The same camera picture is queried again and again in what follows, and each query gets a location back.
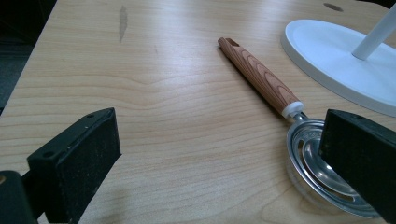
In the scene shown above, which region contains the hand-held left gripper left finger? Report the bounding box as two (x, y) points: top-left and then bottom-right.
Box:
(26, 106), (122, 224)

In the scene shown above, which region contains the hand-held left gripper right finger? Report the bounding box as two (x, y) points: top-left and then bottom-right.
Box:
(318, 108), (396, 224)

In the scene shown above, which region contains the white utensil rack stand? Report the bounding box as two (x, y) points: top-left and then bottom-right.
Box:
(279, 3), (396, 118)

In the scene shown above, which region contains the round dark table grommet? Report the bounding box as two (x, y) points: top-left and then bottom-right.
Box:
(322, 2), (345, 13)

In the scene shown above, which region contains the wooden handled steel egg separator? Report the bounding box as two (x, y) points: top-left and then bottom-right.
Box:
(217, 36), (383, 219)

